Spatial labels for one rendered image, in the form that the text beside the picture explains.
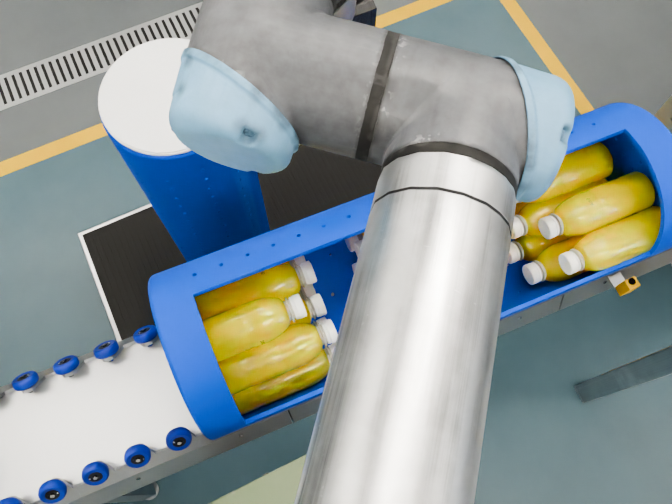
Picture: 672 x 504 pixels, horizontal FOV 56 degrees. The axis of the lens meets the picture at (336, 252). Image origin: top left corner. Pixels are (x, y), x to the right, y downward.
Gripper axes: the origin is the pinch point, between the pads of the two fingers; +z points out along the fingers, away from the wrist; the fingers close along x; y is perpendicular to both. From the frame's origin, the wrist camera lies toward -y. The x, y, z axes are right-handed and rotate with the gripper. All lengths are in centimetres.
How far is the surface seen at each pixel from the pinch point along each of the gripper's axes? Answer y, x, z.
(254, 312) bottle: -15.0, -13.2, 32.3
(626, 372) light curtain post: 67, -54, 116
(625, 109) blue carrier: 55, -2, 39
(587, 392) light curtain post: 64, -60, 145
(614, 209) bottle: 47, -17, 41
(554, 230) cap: 36, -17, 42
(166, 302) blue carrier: -26.2, -7.7, 28.1
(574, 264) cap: 37, -24, 42
